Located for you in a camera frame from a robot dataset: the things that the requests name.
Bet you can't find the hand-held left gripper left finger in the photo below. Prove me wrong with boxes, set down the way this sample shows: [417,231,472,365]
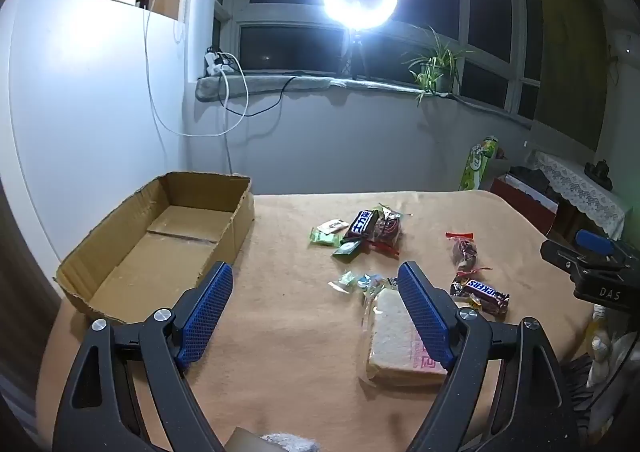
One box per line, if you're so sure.
[52,261,235,452]

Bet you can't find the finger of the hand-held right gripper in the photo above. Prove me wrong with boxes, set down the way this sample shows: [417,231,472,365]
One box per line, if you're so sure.
[574,229,615,254]
[540,238,633,276]

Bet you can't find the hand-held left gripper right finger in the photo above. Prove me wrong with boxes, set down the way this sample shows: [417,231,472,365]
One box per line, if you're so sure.
[397,261,581,452]

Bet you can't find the clear bread packet pink print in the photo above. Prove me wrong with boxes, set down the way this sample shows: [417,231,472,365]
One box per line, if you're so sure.
[359,288,451,388]

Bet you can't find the small red-edged clear snack bag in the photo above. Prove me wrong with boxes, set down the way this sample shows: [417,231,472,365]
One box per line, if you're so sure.
[445,231,493,275]

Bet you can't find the clear blue candy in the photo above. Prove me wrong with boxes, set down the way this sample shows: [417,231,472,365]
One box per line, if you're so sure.
[327,270,358,293]
[357,273,386,293]

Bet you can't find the large red-edged clear snack bag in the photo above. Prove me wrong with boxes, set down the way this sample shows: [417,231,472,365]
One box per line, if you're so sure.
[367,204,413,258]

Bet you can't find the cardboard box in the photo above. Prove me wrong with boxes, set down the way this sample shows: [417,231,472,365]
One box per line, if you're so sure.
[54,171,256,325]

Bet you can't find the green candy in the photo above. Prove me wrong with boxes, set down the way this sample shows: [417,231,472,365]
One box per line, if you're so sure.
[332,239,363,260]

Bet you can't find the dark blue chocolate bar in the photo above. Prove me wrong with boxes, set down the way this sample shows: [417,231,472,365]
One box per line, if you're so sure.
[345,209,381,240]

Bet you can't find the lace-covered side table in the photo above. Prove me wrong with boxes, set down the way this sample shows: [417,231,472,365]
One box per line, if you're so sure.
[530,149,627,238]

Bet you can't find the white plastic bag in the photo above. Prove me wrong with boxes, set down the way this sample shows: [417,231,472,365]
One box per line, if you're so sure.
[582,304,640,438]

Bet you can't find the brown chocolate bar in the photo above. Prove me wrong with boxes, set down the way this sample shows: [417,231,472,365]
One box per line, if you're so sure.
[449,277,511,318]

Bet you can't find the red box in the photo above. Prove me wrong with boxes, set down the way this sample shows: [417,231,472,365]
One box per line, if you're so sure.
[489,173,560,235]

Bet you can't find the light green snack packet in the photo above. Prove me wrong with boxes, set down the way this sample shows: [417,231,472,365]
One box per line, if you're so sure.
[308,227,341,248]

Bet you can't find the green printed carton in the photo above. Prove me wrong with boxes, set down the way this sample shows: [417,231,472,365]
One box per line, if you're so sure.
[459,134,501,193]

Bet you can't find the dark curtain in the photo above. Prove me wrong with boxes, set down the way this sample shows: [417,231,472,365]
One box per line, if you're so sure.
[530,0,611,153]

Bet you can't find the potted spider plant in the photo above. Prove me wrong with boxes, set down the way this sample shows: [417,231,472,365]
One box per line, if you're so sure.
[402,27,476,105]

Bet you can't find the grey windowsill cloth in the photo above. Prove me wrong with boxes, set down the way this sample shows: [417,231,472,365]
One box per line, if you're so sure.
[195,73,536,125]

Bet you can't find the white cabinet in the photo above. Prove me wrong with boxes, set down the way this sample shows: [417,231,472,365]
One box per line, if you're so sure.
[0,0,196,283]

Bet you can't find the white power strip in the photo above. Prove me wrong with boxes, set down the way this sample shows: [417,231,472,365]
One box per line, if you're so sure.
[205,49,238,75]

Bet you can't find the black tripod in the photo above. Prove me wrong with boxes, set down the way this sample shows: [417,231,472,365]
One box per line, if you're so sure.
[340,24,371,80]

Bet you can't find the black cable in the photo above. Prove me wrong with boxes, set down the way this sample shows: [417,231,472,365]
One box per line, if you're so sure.
[222,74,306,118]

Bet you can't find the white cable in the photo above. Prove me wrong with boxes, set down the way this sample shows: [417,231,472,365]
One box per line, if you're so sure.
[142,0,249,138]

